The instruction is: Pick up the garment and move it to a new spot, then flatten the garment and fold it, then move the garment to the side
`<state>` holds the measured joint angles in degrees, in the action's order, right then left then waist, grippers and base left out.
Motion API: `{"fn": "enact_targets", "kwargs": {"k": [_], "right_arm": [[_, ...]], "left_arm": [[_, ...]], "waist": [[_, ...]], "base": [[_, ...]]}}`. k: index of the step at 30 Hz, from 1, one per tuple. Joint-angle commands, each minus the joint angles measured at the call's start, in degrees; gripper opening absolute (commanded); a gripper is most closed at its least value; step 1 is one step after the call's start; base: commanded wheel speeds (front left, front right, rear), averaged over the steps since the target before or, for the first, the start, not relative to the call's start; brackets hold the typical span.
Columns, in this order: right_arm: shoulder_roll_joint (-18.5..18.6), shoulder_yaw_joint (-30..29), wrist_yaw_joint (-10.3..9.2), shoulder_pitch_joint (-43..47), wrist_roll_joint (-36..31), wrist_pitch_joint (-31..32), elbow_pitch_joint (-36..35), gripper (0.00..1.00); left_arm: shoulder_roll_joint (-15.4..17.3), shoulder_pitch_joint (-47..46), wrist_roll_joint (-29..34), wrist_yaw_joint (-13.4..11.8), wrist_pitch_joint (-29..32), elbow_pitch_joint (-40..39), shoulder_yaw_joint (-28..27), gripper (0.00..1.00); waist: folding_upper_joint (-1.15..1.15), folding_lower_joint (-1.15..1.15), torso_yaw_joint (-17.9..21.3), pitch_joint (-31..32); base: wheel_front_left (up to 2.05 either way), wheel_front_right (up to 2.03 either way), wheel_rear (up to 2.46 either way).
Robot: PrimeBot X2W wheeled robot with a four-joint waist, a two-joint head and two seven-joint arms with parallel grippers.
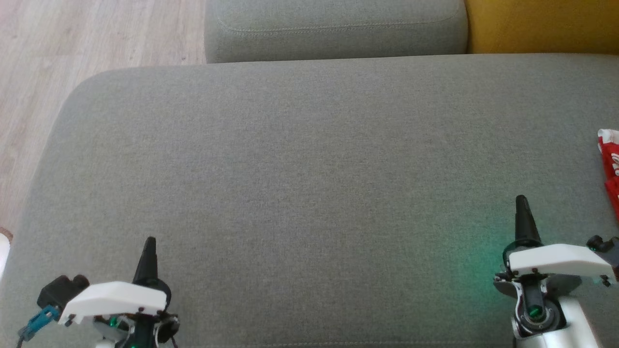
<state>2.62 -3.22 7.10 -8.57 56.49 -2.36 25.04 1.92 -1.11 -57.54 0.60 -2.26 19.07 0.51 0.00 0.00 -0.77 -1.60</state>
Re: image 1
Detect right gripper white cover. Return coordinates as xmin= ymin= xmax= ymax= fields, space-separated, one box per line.
xmin=493 ymin=195 xmax=616 ymax=290

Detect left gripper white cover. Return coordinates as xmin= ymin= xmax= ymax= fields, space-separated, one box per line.
xmin=58 ymin=236 xmax=179 ymax=339

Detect red Bulls jersey white sleeves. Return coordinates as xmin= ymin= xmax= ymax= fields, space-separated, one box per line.
xmin=598 ymin=128 xmax=619 ymax=182

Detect white round object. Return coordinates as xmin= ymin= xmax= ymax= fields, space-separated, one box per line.
xmin=0 ymin=227 xmax=14 ymax=280

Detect grey sofa seat cushion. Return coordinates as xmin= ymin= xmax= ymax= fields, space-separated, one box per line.
xmin=0 ymin=53 xmax=619 ymax=348

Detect yellow sofa cushion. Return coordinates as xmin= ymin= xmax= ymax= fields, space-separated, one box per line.
xmin=464 ymin=0 xmax=619 ymax=55

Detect grey sofa back cushion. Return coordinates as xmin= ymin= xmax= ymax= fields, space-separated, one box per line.
xmin=204 ymin=0 xmax=469 ymax=64

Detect left camera cable blue plug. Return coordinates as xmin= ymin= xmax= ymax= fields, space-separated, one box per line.
xmin=17 ymin=304 xmax=60 ymax=346

